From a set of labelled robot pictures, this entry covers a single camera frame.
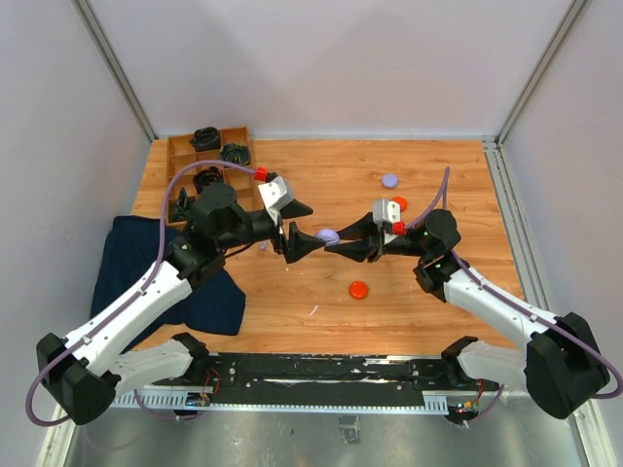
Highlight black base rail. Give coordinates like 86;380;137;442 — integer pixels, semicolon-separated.
179;350;452;408

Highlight rolled black tie top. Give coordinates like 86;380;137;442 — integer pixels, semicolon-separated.
189;126;221;152

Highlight folded dark tie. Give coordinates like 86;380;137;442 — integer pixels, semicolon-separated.
168;187;195;223

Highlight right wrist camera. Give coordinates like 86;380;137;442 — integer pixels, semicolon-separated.
372;198;401;228

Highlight rolled green patterned tie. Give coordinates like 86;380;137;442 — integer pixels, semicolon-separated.
220;143;251;167

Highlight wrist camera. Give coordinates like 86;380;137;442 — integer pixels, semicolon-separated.
258;176;295;224
372;198;401;228

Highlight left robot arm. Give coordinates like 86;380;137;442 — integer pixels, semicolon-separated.
34;177;324;425

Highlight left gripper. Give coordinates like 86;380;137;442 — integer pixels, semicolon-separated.
217;199;326;262

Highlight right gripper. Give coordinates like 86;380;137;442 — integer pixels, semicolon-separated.
325;213;431;264

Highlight wooden compartment tray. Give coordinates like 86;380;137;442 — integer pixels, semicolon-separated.
166;126;261;231

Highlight rolled black orange tie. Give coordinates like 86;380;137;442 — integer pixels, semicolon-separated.
193;166;224;196

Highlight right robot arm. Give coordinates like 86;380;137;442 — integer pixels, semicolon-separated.
328;209;613;419

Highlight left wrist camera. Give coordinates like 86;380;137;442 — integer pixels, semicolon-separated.
258;176;295;224

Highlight purple earbud case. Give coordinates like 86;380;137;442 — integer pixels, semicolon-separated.
314;229;340;246
381;173;399;190

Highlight orange earbud case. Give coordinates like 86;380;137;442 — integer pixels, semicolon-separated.
392;197;408;212
348;280;370;300

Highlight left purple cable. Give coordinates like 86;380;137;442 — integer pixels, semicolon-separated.
26;160;270;451

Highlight dark blue cloth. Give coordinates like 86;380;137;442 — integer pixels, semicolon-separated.
91;216;246;349

